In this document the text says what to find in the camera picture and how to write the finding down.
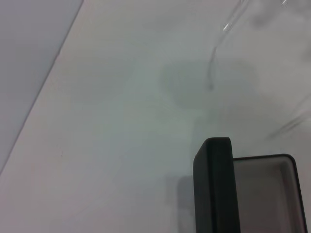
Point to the clear white glasses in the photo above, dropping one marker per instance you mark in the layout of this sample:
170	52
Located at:
211	85

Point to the black glasses case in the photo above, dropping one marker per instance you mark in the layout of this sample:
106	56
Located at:
213	189

